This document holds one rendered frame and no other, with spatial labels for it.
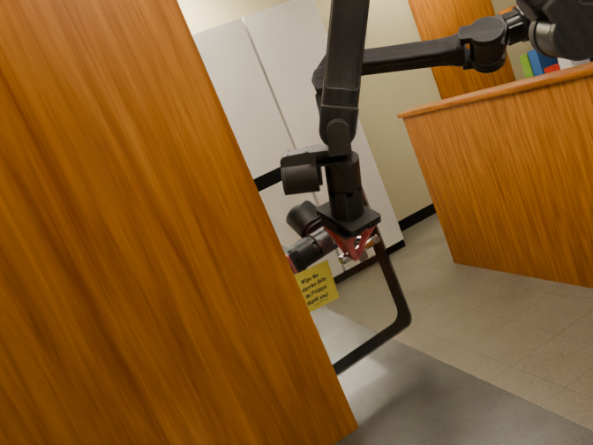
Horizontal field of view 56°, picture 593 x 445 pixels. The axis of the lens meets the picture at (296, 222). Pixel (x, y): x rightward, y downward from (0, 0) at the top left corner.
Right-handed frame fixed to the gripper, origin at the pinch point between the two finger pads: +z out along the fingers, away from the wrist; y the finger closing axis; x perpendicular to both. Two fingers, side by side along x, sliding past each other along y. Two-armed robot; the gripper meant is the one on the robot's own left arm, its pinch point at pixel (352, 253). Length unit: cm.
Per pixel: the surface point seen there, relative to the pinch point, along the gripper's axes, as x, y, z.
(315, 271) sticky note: -6.3, -3.4, 2.4
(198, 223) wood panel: -24.6, -3.9, -17.8
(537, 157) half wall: 185, -82, 90
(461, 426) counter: -5.1, 29.5, 14.6
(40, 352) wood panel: -51, -4, -11
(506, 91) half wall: 184, -103, 58
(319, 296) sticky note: -7.6, -1.5, 6.4
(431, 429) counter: -8.2, 26.2, 16.1
